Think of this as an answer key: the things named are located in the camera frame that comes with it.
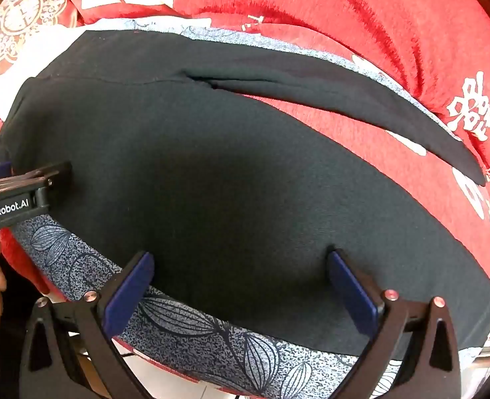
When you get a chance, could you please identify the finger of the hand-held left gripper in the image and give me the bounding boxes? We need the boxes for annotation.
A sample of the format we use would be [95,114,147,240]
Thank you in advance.
[0,160,73,208]

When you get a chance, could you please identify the red printed blanket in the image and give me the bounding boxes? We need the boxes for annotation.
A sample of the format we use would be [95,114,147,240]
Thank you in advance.
[0,0,490,385]

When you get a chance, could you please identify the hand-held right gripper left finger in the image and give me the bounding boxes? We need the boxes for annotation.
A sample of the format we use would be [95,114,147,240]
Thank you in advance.
[19,251,155,399]

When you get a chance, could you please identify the grey leaf-print cloth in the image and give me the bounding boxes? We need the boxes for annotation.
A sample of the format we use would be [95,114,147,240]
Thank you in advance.
[0,16,484,399]

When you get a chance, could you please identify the red medallion-print pillow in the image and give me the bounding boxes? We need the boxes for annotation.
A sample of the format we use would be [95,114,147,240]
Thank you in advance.
[0,0,81,92]

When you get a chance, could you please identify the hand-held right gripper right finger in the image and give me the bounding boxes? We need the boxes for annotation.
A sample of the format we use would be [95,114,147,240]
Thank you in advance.
[327,248,462,399]

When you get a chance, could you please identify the black pants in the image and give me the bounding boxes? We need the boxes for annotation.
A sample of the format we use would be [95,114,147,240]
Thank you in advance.
[0,29,490,359]

